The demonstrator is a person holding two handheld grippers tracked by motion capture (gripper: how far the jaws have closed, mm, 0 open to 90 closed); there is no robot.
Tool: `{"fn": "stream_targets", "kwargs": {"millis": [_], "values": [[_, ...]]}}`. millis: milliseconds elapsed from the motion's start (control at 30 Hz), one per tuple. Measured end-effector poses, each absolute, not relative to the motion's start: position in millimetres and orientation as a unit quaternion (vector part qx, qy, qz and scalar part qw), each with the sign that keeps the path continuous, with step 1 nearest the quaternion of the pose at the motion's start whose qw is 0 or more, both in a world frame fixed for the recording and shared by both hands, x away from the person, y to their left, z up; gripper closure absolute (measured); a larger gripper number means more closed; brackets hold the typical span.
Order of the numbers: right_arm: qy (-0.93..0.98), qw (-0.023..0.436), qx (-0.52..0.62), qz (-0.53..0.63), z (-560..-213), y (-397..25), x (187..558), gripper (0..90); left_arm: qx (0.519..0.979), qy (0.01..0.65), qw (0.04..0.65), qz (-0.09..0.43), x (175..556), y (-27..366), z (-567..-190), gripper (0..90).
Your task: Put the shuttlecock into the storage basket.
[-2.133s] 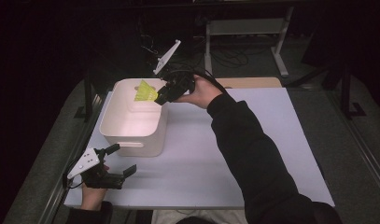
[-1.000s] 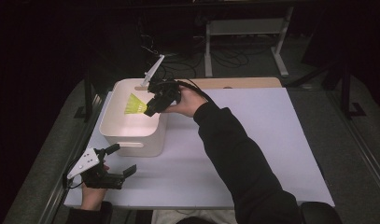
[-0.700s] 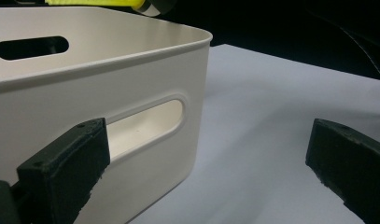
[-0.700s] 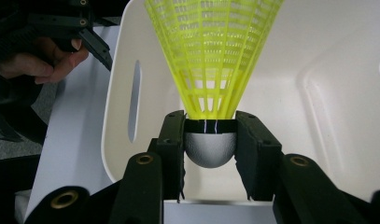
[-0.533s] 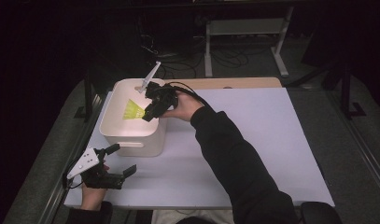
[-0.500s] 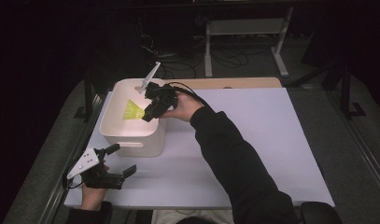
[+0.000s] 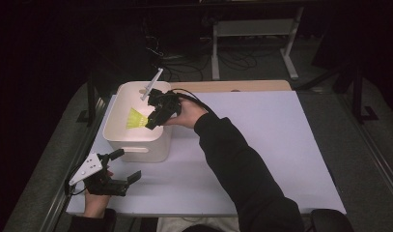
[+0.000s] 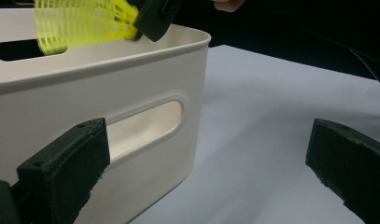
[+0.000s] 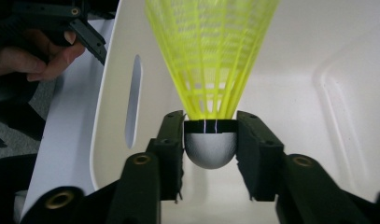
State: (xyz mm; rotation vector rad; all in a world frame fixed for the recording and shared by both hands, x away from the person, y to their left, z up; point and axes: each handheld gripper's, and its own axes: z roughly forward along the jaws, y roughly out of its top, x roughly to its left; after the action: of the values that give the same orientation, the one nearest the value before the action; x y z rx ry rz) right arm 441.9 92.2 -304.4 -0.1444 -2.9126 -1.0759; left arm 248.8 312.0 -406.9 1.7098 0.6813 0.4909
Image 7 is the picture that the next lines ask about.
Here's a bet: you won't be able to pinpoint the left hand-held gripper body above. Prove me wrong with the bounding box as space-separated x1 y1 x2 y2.
68 152 129 197

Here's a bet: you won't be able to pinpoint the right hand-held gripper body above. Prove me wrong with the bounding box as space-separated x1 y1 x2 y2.
139 67 182 121

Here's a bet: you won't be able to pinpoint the white plastic storage bin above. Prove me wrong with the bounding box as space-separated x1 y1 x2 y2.
101 80 175 163

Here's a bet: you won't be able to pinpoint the yellow shuttlecock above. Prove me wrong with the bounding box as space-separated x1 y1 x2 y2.
125 106 150 131

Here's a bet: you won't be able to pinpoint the person's left hand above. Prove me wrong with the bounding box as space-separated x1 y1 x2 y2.
83 169 115 219

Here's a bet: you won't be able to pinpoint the person's right hand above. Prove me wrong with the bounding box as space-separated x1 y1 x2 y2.
162 97 209 130

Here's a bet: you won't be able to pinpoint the black metal stand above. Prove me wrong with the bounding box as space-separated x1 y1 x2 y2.
75 74 105 128
351 63 380 124

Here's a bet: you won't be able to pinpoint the wooden table board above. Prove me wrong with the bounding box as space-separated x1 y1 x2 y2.
169 79 293 95

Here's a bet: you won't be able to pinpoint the person's light trousers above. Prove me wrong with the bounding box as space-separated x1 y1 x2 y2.
155 217 240 232

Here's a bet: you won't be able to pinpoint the dark rounded object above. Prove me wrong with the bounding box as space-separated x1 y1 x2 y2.
309 208 355 232

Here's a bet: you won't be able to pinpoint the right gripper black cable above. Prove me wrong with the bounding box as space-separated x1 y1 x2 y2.
166 88 219 115

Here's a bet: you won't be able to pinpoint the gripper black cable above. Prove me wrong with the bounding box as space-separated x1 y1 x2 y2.
64 163 88 197
166 88 219 115

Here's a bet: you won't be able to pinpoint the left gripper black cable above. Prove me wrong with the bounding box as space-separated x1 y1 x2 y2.
64 163 88 197

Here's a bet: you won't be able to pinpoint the black floor cables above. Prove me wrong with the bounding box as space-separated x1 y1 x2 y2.
145 34 269 82

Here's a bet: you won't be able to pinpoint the aluminium rail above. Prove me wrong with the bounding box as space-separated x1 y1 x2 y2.
340 93 393 209
39 96 108 232

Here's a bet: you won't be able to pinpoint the white metal table frame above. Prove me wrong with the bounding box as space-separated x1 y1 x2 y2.
211 6 305 81

